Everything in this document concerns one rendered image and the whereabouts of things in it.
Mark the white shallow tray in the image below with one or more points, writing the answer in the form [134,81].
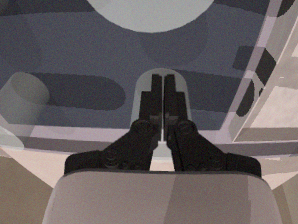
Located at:
[275,115]

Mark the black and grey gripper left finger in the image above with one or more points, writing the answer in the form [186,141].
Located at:
[134,150]

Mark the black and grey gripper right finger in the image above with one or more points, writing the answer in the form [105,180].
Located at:
[196,153]

